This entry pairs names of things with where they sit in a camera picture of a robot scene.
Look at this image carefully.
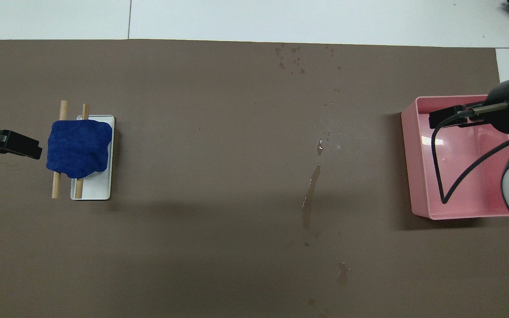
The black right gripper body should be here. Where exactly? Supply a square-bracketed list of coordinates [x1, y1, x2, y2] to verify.
[486, 77, 509, 135]

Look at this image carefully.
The blue towel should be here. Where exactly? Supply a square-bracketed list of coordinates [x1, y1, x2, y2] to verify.
[46, 119, 114, 179]

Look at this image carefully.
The water puddle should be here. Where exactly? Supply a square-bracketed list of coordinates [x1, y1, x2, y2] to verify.
[301, 163, 323, 231]

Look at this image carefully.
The pink plastic bin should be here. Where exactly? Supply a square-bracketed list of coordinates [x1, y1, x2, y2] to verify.
[401, 95, 509, 220]

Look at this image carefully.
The white rack with wooden rods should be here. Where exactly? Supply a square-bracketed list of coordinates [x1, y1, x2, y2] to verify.
[70, 115, 116, 201]

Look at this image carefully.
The brown table mat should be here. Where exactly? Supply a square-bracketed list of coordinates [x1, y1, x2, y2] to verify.
[0, 39, 509, 318]

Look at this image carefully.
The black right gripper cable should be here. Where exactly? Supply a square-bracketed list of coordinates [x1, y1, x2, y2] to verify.
[431, 104, 509, 204]

